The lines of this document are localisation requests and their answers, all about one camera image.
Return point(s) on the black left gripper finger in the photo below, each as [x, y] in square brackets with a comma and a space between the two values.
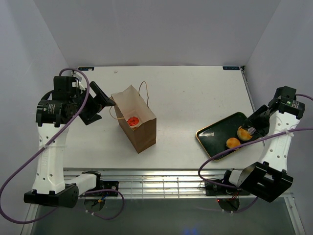
[89, 117]
[100, 97]

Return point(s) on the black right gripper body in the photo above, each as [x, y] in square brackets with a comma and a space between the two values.
[261, 124]

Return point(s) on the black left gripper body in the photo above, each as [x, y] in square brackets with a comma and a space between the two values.
[91, 105]

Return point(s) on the metal tongs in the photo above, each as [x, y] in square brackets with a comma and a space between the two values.
[249, 129]

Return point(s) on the round fake bun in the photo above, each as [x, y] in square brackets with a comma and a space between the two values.
[243, 134]
[232, 142]

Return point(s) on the brown paper bag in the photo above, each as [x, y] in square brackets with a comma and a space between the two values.
[135, 102]

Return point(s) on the red fake donut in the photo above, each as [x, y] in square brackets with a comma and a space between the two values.
[133, 122]

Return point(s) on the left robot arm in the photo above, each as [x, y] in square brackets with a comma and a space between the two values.
[56, 108]

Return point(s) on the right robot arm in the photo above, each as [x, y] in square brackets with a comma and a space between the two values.
[267, 178]

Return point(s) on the green serving tray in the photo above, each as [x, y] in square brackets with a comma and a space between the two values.
[213, 137]

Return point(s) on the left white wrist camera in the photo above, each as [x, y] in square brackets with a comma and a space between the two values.
[79, 82]

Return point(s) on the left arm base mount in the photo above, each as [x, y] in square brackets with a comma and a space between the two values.
[103, 188]

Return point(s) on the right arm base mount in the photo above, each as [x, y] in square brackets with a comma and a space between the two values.
[217, 190]

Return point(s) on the aluminium front rail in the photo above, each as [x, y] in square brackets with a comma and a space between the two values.
[156, 183]

